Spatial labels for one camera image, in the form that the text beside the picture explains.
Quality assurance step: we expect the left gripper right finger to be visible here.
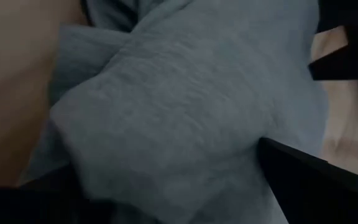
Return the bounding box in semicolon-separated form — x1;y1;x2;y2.
256;137;356;224

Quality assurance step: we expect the grey shirt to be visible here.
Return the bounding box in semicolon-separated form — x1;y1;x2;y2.
17;0;329;224

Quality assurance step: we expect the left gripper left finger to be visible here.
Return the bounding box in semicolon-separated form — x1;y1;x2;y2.
20;163;118;224

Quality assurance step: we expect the black aluminium table frame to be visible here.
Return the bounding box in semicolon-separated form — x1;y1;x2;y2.
308;0;358;181

